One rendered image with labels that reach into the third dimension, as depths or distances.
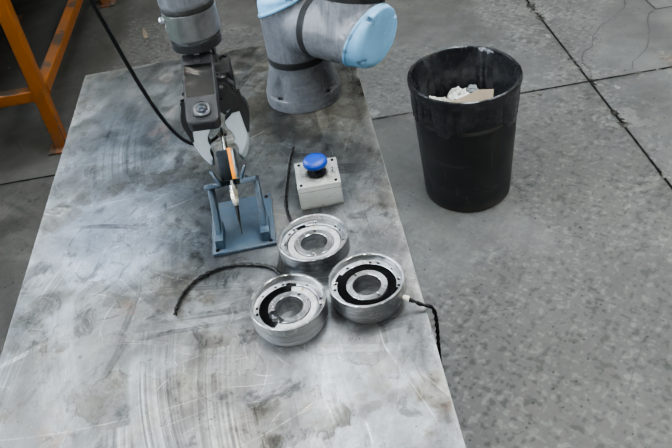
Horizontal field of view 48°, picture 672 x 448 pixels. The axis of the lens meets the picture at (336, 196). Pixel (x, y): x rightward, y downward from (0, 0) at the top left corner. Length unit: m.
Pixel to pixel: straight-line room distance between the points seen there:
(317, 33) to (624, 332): 1.18
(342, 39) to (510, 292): 1.08
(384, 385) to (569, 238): 1.45
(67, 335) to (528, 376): 1.20
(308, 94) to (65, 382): 0.69
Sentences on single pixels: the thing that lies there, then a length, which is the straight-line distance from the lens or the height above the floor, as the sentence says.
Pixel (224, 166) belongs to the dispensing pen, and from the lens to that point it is 1.17.
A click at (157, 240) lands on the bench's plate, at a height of 0.80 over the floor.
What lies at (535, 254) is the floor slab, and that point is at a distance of 2.30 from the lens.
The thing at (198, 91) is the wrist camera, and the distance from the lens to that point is 1.07.
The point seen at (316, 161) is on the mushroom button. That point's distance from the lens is 1.21.
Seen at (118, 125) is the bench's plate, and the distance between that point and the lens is 1.60.
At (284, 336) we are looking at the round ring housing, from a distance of 1.01.
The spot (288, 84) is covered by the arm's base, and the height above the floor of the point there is 0.86.
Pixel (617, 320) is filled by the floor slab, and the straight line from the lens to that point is 2.15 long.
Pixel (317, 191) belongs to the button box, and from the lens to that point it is 1.22.
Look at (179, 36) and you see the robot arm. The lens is 1.08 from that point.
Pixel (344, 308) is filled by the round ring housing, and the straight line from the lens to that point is 1.03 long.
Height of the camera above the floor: 1.58
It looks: 38 degrees down
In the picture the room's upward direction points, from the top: 10 degrees counter-clockwise
